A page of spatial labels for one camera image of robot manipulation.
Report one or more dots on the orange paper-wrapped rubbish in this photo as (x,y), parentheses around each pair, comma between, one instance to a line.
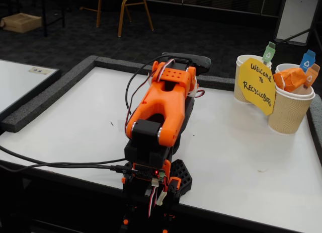
(290,78)

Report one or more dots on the black robot base with clamp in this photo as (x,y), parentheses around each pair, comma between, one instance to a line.
(181,175)

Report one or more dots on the orange and black robot arm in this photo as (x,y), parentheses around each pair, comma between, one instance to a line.
(161,104)

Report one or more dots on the white tape wrap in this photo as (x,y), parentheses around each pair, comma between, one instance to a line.
(195,85)

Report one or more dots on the orange controller board holder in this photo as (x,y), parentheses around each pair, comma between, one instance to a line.
(167,167)

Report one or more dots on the dark grey foam border strip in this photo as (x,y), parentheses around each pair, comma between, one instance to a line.
(315,117)
(50,92)
(113,63)
(216,83)

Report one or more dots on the paper cup with green tag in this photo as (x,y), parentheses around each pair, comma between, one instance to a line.
(241,64)

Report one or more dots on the yellow handwritten welcome sign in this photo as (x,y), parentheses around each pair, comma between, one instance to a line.
(256,89)

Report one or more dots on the green recycle bin tag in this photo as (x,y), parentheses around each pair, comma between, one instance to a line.
(268,53)

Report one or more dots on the paper cup with orange tag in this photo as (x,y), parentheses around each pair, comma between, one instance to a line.
(286,114)

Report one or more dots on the small paper label sticker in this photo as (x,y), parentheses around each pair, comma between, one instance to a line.
(39,71)

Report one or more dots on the orange recycle bin tag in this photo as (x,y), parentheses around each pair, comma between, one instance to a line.
(311,75)

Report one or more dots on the blue recycle bin tag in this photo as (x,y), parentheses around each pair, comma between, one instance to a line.
(307,61)

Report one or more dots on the brown cardboard box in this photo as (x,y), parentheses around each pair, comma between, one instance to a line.
(22,22)

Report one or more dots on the white standing board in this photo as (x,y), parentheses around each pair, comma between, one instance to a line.
(296,16)

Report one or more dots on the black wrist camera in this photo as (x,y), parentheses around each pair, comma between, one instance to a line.
(193,62)

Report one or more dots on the black metal table frame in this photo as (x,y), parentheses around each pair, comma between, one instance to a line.
(45,21)

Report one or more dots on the whiteboard with black frame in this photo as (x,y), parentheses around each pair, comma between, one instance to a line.
(15,84)

